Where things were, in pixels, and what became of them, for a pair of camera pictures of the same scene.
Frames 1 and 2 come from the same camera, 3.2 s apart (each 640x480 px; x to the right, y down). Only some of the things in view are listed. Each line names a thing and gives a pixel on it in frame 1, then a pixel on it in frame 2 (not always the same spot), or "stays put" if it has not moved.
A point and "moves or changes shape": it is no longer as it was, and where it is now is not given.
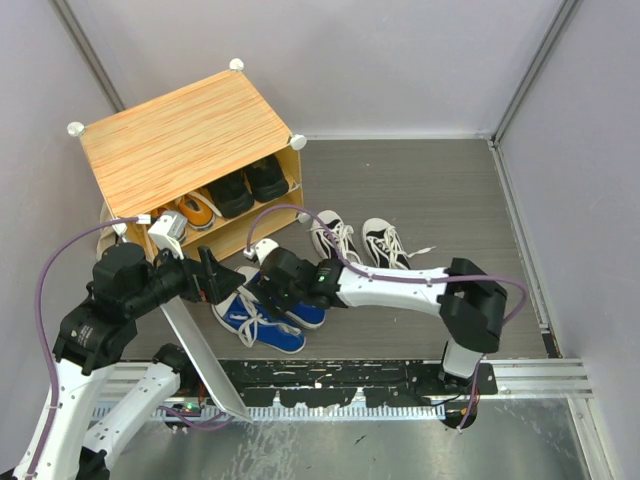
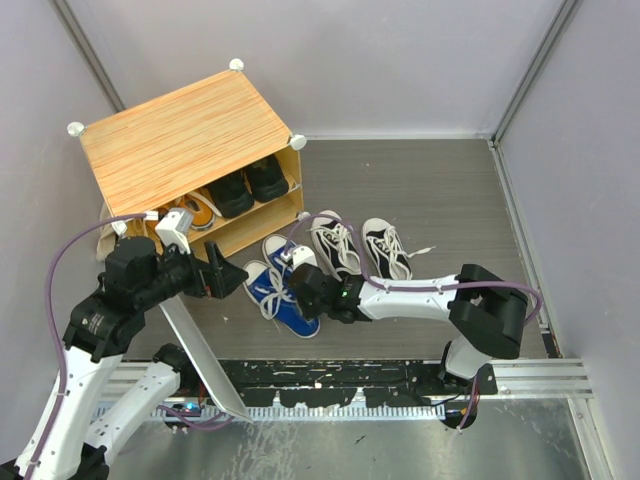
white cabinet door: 212,375 stays put
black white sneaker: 342,233 stays put
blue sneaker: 304,315 moves or changes shape
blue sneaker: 243,315 moves or changes shape
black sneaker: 267,179 stays put
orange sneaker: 198,212 stays put
